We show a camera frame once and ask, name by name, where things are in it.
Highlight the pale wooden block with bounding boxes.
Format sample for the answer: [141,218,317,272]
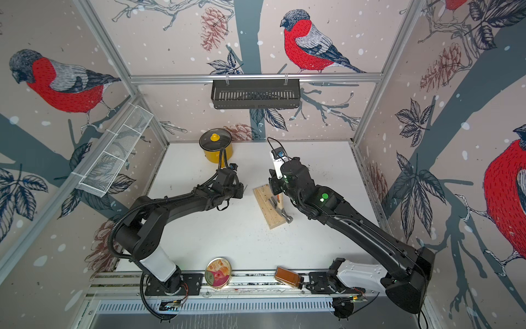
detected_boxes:
[253,185,287,230]

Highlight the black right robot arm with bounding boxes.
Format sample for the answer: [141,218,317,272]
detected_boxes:
[269,152,435,314]

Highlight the white wire mesh shelf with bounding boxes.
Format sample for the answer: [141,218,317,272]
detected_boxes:
[76,104,153,197]

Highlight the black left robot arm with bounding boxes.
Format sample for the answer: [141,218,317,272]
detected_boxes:
[108,164,245,293]

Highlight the brown leather case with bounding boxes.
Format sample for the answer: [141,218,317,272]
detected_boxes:
[274,267,304,289]

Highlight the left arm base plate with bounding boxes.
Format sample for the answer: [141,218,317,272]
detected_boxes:
[145,272,204,297]

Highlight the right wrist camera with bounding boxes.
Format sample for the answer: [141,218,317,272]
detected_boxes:
[270,147,290,180]

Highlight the yellow pot with lid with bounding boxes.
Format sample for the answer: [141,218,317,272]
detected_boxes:
[199,128,233,167]

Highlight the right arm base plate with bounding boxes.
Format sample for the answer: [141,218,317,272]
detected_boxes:
[304,271,366,295]

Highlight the black hanging wire basket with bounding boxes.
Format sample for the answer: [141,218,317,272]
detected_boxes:
[211,79,301,110]

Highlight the wooden handle claw hammer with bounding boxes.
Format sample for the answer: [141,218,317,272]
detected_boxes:
[269,193,293,223]

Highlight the round colourful tin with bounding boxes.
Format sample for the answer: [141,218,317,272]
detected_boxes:
[204,258,232,289]

